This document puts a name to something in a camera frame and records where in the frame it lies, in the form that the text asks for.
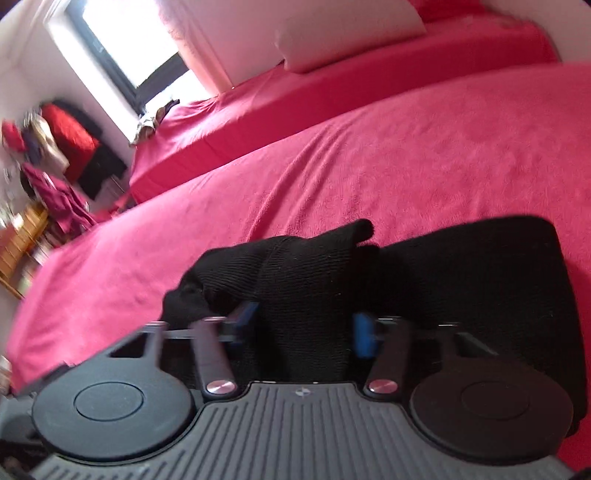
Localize black pants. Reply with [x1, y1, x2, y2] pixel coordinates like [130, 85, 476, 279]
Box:
[161, 216, 588, 421]

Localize red far bed sheet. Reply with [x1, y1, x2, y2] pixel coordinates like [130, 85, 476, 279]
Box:
[129, 13, 560, 203]

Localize brown cloth on bed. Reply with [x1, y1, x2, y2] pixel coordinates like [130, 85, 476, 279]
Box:
[129, 99, 180, 147]

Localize wooden shelf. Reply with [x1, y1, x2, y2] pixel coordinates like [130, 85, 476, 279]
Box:
[1, 202, 49, 300]

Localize pink bed blanket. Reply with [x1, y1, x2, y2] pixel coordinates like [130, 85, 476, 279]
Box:
[1, 64, 590, 479]

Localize window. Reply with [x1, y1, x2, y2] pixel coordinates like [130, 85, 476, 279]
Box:
[45, 1, 214, 115]

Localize white pillow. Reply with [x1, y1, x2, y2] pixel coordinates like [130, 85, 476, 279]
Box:
[276, 1, 427, 73]

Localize red pillow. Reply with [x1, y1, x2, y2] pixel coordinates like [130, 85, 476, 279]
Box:
[410, 0, 489, 23]

